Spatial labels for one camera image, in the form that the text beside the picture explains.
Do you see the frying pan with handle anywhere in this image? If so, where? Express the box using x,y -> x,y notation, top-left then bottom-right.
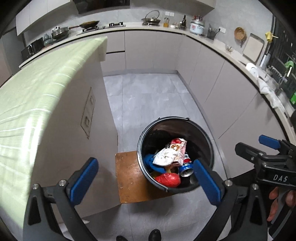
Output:
68,21 -> 99,30

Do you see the black microwave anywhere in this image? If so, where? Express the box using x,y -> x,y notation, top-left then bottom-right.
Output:
21,38 -> 44,61

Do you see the red white noodle cup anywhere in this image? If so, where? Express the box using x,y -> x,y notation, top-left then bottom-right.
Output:
183,153 -> 191,164

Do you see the white plate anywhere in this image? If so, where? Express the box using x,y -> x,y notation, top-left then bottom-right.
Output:
245,63 -> 259,78

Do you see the covered black wok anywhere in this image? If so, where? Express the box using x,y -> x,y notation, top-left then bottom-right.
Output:
52,27 -> 69,40

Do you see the brown wooden stool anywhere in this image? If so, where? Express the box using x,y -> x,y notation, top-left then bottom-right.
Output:
115,151 -> 171,204

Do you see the snack wrapper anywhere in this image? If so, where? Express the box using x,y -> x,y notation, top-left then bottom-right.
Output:
153,138 -> 187,167

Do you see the round bamboo basket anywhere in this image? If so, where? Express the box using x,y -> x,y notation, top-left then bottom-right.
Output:
234,27 -> 246,41

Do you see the blue pepsi can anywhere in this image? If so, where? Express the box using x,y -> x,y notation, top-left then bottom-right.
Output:
179,162 -> 194,177

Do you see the oil bottle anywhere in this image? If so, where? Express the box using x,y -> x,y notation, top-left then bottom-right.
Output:
163,17 -> 170,28

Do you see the utensil holder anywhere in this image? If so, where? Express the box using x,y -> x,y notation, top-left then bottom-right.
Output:
207,24 -> 220,40

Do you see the white rice cooker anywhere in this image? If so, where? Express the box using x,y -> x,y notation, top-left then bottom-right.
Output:
190,16 -> 205,35

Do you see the white cutting board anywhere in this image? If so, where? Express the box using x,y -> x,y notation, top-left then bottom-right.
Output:
243,33 -> 264,63

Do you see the pan with glass lid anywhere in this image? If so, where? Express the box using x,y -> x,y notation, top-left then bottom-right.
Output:
142,9 -> 161,26

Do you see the gas stove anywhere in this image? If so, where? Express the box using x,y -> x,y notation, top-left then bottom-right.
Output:
76,22 -> 127,36

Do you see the black trash bucket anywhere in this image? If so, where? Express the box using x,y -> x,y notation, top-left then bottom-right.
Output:
137,116 -> 214,194

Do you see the white rag on counter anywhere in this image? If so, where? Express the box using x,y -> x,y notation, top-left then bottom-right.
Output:
257,78 -> 285,111

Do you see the dark sauce bottle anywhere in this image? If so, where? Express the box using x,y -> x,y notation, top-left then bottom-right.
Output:
180,15 -> 187,30

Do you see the person's right hand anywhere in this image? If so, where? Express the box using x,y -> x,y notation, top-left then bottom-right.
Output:
267,186 -> 296,222

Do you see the refrigerator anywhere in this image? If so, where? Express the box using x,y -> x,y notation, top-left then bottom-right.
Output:
1,27 -> 24,86

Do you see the red plastic bag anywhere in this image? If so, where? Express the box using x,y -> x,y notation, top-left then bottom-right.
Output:
155,173 -> 181,188

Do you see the black range hood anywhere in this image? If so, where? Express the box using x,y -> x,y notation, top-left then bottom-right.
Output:
73,0 -> 130,14

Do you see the teal ceramic jar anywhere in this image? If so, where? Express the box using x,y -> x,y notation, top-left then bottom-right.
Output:
43,34 -> 53,47

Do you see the blue cloth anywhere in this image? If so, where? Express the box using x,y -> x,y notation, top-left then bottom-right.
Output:
143,154 -> 166,174

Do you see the green checkered tablecloth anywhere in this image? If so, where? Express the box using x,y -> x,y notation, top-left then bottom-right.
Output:
1,37 -> 107,240

